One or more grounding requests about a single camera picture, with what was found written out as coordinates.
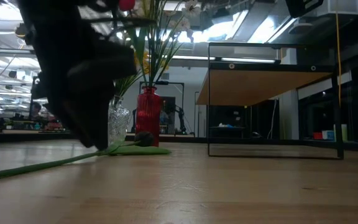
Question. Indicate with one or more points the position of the red ribbed glass vase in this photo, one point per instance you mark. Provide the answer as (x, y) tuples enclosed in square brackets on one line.
[(148, 115)]

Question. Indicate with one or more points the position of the small blue box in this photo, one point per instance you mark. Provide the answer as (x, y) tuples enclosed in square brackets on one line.
[(329, 135)]

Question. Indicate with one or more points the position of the white ceiling unit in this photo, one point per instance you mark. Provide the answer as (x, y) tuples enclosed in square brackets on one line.
[(343, 7)]

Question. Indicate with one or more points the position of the wooden shelf with black frame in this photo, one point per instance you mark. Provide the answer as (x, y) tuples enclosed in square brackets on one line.
[(259, 84)]

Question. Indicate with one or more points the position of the black round ceiling device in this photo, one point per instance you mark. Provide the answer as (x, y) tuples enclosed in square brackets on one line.
[(20, 31)]

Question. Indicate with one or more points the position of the yellow artificial flower bunch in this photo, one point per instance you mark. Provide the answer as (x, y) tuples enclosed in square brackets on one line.
[(143, 62)]

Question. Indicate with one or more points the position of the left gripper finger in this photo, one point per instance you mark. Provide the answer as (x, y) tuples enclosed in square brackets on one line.
[(73, 121), (102, 124)]

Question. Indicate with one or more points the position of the white artificial flower bunch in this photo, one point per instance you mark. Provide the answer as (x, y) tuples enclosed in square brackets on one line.
[(191, 7)]

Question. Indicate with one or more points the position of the clear cut glass vase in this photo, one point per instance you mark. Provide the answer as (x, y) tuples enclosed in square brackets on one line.
[(118, 121)]

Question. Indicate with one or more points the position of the person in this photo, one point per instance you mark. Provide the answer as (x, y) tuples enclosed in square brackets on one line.
[(36, 109)]

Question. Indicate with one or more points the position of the small red box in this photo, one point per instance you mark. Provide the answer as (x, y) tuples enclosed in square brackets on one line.
[(317, 135)]

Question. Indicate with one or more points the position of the light green cup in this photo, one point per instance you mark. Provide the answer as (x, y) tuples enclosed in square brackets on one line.
[(345, 132)]

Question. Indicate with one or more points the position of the red artificial tulip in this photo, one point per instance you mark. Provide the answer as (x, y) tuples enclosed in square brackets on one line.
[(126, 4)]

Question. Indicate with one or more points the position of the dark artificial tulip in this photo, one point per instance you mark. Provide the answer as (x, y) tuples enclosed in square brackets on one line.
[(144, 138)]

